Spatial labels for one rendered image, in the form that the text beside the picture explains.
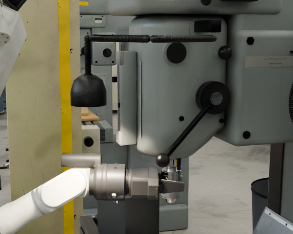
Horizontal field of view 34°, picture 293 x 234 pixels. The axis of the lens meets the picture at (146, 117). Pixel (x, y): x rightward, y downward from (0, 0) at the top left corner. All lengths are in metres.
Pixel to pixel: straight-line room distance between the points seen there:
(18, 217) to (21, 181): 1.71
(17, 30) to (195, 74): 0.52
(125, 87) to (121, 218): 0.55
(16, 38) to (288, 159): 0.80
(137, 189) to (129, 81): 0.25
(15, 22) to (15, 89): 1.48
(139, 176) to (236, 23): 0.41
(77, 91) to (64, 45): 1.85
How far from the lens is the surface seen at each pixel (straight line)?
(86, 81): 0.94
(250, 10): 1.06
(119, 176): 1.12
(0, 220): 1.19
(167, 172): 1.13
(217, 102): 1.02
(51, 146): 2.85
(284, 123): 1.12
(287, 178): 1.40
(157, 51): 1.00
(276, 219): 1.45
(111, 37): 0.90
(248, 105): 1.07
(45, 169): 2.88
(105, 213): 1.61
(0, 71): 1.25
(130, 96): 1.06
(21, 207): 1.17
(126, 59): 1.05
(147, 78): 1.02
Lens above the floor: 1.59
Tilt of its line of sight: 10 degrees down
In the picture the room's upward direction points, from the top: straight up
